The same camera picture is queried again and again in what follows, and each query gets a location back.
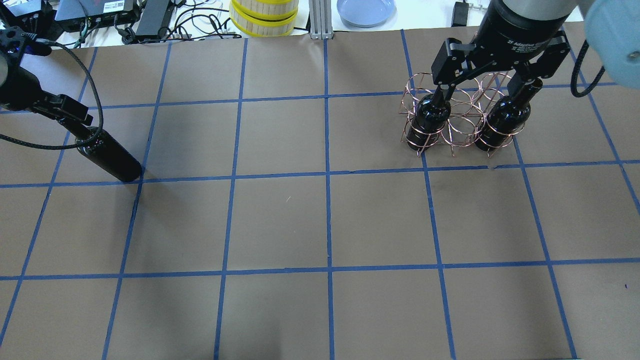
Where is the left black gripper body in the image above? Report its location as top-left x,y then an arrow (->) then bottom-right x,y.
0,67 -> 53,117

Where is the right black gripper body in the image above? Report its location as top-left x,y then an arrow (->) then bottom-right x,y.
475,0 -> 569,71

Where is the dark wine bottle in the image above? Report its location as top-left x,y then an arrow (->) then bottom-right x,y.
75,126 -> 143,183

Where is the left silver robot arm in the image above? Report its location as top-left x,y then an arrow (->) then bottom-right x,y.
1,26 -> 104,150

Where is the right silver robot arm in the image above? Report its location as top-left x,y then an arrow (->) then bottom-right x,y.
430,0 -> 639,106

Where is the dark bottle in basket far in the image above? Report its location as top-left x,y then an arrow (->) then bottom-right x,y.
406,85 -> 453,152

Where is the dark bottle in basket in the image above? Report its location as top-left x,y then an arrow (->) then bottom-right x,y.
406,85 -> 453,152
474,74 -> 543,153

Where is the dark bottle in basket near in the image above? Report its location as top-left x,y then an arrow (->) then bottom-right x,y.
474,74 -> 543,153

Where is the black power adapter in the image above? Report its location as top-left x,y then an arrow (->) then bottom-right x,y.
450,0 -> 470,28

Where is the blue plate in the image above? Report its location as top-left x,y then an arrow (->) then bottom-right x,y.
336,0 -> 396,28

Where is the large black power brick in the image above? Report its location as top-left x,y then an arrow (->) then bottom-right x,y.
135,0 -> 174,41

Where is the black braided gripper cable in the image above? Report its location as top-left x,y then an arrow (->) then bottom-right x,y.
0,39 -> 105,151

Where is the copper wire wine basket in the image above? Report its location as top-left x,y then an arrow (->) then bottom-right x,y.
398,71 -> 512,157

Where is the aluminium frame post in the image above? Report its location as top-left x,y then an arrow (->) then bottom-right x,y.
308,0 -> 334,40

